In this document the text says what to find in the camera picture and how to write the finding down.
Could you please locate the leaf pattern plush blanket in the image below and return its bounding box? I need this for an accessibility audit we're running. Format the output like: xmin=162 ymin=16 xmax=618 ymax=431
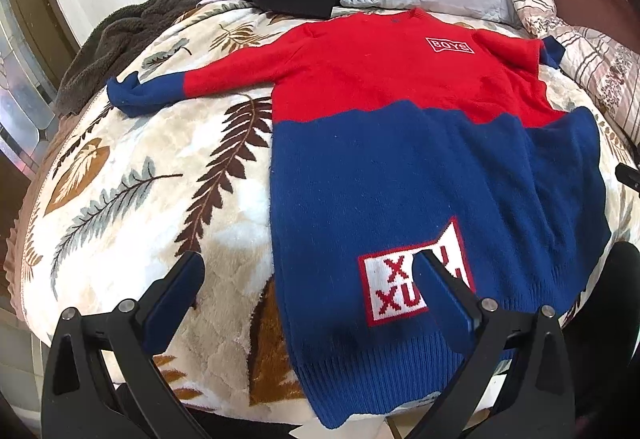
xmin=6 ymin=0 xmax=639 ymax=423

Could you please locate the dark brown fleece blanket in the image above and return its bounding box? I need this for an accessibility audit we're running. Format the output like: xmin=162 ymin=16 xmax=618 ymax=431
xmin=53 ymin=0 xmax=237 ymax=117

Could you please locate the striped floral beige pillow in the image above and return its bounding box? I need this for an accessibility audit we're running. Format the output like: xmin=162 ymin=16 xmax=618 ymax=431
xmin=511 ymin=0 xmax=639 ymax=145

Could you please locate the red and blue kids sweater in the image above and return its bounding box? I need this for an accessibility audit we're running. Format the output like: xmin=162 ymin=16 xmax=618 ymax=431
xmin=107 ymin=9 xmax=611 ymax=428

